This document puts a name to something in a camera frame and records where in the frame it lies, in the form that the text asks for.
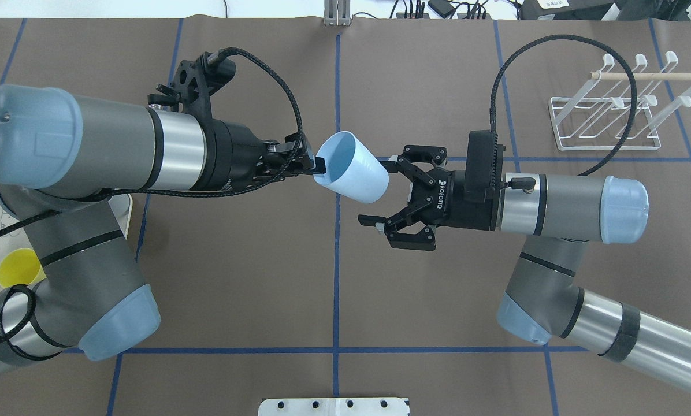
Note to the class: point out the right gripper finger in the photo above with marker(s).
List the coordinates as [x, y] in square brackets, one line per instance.
[406, 164]
[406, 229]

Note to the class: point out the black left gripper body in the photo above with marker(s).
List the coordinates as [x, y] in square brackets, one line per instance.
[231, 155]

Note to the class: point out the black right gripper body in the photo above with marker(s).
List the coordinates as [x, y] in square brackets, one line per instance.
[450, 203]

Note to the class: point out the light blue plastic cup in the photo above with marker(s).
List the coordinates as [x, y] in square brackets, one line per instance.
[351, 170]

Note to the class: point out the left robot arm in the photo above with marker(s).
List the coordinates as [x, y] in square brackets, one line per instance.
[62, 157]

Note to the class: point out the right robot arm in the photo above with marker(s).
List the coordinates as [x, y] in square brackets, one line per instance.
[561, 217]

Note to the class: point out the yellow plastic cup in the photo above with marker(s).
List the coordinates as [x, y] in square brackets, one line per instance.
[21, 267]

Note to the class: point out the cream bunny serving tray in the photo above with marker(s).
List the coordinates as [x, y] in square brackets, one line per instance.
[85, 257]

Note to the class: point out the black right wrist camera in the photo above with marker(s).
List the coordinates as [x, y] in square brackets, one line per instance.
[483, 166]

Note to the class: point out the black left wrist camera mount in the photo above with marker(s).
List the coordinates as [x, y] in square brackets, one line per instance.
[192, 86]

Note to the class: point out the aluminium frame post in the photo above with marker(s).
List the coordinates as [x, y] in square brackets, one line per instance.
[337, 13]

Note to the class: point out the white wire cup rack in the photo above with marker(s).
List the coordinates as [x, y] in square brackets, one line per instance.
[595, 118]

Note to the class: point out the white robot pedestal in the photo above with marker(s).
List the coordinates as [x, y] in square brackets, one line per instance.
[335, 406]

